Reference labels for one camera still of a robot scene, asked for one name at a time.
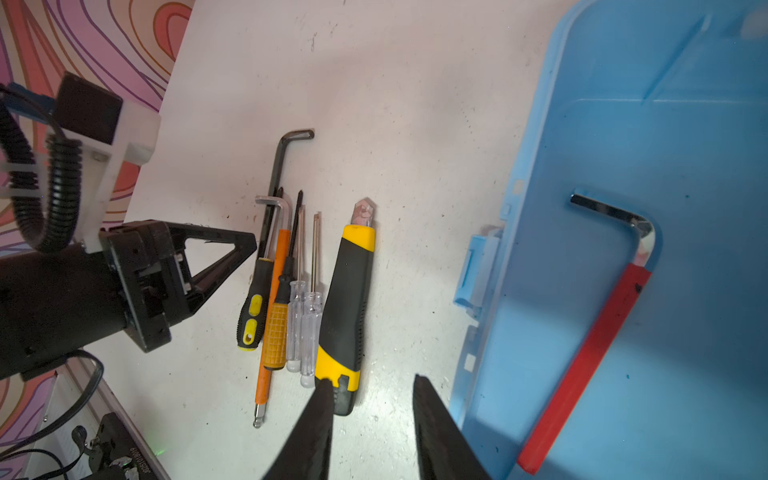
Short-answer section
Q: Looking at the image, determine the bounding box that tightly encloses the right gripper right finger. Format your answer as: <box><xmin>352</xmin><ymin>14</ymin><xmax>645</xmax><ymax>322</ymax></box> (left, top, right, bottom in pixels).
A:
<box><xmin>412</xmin><ymin>375</ymin><xmax>490</xmax><ymax>479</ymax></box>

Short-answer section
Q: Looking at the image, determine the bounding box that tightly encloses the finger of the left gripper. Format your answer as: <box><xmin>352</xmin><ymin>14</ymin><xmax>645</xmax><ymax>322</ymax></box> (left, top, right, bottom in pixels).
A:
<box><xmin>173</xmin><ymin>223</ymin><xmax>257</xmax><ymax>300</ymax></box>

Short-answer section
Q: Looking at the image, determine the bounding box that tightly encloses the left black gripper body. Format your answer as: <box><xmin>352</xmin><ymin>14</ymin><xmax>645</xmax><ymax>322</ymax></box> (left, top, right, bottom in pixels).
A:
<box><xmin>99</xmin><ymin>220</ymin><xmax>192</xmax><ymax>352</ymax></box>

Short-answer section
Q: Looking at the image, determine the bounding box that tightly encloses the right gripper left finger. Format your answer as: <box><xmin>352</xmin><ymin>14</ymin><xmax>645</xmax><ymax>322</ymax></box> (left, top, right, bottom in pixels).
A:
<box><xmin>263</xmin><ymin>379</ymin><xmax>335</xmax><ymax>480</ymax></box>

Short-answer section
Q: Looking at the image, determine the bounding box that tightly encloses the orange handled hex key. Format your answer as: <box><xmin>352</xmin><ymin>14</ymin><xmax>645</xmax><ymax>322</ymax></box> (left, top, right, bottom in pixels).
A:
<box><xmin>249</xmin><ymin>196</ymin><xmax>292</xmax><ymax>428</ymax></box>

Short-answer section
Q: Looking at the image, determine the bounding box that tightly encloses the red handled hex key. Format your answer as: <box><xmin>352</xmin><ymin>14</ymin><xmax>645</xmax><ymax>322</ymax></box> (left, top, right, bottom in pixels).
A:
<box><xmin>517</xmin><ymin>191</ymin><xmax>657</xmax><ymax>475</ymax></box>

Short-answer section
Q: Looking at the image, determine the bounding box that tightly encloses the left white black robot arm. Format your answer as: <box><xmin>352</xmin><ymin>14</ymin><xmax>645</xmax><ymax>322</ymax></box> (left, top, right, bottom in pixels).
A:
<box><xmin>1</xmin><ymin>220</ymin><xmax>257</xmax><ymax>380</ymax></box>

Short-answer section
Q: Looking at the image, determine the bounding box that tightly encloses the black yellow screwdriver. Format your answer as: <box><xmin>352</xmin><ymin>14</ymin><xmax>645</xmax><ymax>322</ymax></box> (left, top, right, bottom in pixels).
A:
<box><xmin>237</xmin><ymin>187</ymin><xmax>283</xmax><ymax>351</ymax></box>

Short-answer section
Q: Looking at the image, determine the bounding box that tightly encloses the yellow black utility knife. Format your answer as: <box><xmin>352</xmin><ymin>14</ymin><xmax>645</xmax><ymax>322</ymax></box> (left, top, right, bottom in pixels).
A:
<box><xmin>315</xmin><ymin>198</ymin><xmax>376</xmax><ymax>416</ymax></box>

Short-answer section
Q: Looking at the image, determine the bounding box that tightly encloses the black hex key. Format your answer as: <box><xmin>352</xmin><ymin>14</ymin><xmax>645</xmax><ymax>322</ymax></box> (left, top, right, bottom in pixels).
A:
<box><xmin>257</xmin><ymin>129</ymin><xmax>315</xmax><ymax>258</ymax></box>

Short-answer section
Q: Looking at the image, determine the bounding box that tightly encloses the clear handled screwdriver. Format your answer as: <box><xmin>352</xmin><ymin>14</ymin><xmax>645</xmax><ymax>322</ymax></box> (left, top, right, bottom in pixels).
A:
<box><xmin>300</xmin><ymin>213</ymin><xmax>323</xmax><ymax>388</ymax></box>
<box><xmin>286</xmin><ymin>206</ymin><xmax>306</xmax><ymax>373</ymax></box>

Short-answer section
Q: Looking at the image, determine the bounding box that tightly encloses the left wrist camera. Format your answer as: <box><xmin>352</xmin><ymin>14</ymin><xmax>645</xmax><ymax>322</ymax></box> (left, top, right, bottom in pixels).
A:
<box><xmin>53</xmin><ymin>72</ymin><xmax>161</xmax><ymax>253</ymax></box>

